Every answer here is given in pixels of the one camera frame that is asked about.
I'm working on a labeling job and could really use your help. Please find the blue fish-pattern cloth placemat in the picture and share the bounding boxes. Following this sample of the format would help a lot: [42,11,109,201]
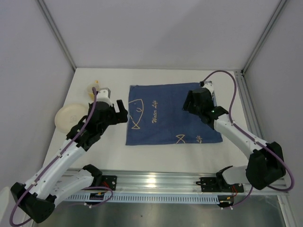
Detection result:
[126,83,223,146]

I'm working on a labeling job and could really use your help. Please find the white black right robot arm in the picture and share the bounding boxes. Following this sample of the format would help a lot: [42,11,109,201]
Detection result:
[183,87,286,191]

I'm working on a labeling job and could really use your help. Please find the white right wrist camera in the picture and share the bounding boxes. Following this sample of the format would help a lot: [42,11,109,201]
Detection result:
[200,81,214,95]

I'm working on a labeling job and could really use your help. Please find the aluminium corner post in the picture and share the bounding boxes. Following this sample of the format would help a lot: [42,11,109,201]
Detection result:
[241,0,289,76]
[35,0,77,72]

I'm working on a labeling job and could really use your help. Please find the aluminium left corner post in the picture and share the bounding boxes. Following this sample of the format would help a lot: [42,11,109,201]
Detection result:
[35,0,77,72]

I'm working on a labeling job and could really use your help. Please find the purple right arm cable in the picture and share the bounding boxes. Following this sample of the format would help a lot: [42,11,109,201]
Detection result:
[200,70,295,206]

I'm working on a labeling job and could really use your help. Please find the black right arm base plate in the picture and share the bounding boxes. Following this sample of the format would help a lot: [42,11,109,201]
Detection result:
[196,177,244,193]

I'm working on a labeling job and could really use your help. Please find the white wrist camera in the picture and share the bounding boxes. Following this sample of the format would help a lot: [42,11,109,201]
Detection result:
[96,87,113,106]
[200,81,214,95]

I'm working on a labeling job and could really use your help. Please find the cream round plate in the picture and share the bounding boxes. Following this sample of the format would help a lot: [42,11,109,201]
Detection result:
[54,103,88,133]

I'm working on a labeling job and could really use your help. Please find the aluminium right corner post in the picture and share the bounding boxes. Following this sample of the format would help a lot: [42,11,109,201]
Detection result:
[241,0,289,76]

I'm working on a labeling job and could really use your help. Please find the aluminium right side rail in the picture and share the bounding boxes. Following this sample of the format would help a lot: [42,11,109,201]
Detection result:
[234,70,265,140]

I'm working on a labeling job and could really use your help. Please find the white slotted cable duct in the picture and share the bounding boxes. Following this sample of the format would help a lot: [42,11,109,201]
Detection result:
[65,192,219,204]

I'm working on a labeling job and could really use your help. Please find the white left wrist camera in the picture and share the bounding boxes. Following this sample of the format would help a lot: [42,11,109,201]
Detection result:
[96,87,113,106]

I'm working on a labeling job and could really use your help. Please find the aluminium front mounting rail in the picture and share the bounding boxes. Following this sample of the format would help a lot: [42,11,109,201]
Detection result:
[55,168,289,196]

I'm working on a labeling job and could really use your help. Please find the yellow plastic cup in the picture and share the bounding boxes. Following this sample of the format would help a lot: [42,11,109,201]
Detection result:
[86,80,101,101]

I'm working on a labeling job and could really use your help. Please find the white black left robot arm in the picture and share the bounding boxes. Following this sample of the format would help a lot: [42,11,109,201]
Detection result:
[10,100,128,223]

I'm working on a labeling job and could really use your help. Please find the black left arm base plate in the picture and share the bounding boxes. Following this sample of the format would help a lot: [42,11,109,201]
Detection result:
[94,175,117,191]

